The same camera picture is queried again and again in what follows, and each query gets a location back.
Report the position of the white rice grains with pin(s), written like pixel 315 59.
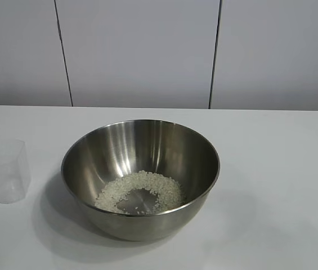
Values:
pixel 164 185

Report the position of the stainless steel mixing bowl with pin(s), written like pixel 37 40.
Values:
pixel 105 157

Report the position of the clear plastic measuring cup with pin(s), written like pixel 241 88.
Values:
pixel 12 182

